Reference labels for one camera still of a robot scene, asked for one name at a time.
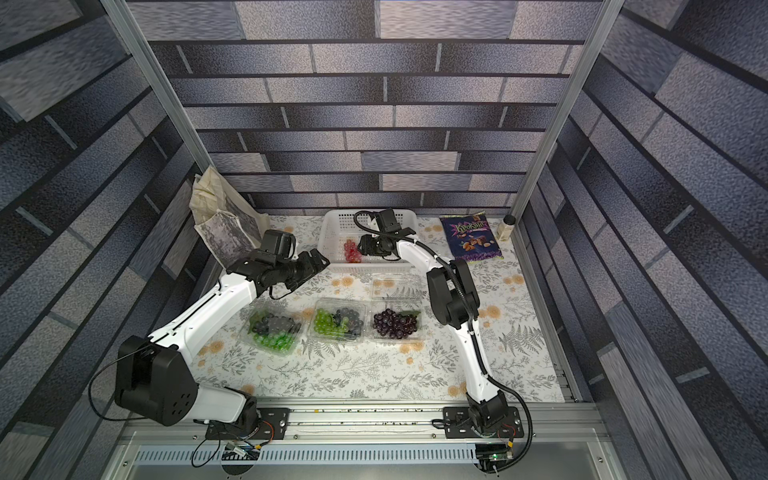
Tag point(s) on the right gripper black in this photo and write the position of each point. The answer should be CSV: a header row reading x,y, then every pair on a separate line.
x,y
367,245

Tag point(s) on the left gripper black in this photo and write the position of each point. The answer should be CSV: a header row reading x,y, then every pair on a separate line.
x,y
311,267

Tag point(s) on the pink grape bunch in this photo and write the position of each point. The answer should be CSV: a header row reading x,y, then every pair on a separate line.
x,y
351,252

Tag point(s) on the small black grape bunch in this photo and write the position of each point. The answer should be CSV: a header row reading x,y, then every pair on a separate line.
x,y
270,323

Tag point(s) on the clear plastic clamshell container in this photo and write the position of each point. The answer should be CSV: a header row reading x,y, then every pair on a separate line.
x,y
261,308

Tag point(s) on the dark red grape bunch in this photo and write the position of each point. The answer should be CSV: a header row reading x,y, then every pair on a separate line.
x,y
396,325

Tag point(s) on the dark blue grape bunch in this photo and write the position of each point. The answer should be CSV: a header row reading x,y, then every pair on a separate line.
x,y
348,323

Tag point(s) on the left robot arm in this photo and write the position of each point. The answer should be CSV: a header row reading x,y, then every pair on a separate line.
x,y
153,377

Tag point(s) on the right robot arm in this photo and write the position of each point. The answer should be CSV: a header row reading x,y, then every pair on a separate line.
x,y
455,304

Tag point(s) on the white plastic basket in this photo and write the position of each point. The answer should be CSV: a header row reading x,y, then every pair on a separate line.
x,y
337,228

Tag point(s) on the beige tote bag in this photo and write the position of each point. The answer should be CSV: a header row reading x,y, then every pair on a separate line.
x,y
229,226

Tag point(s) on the purple candy bag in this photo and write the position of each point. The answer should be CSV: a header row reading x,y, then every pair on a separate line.
x,y
470,237

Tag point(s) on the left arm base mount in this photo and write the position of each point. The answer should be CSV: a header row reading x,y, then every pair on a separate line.
x,y
261,425

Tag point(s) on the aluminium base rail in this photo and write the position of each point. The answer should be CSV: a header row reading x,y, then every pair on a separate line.
x,y
366,439

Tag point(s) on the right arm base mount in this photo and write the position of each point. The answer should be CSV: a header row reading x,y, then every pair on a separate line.
x,y
459,423

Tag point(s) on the aluminium frame post left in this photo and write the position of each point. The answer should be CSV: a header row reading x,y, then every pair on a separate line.
x,y
130,32

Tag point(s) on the aluminium frame post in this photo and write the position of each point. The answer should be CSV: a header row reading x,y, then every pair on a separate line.
x,y
130,32
593,45

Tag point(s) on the aluminium frame post right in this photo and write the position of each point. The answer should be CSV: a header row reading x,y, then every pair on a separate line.
x,y
593,45

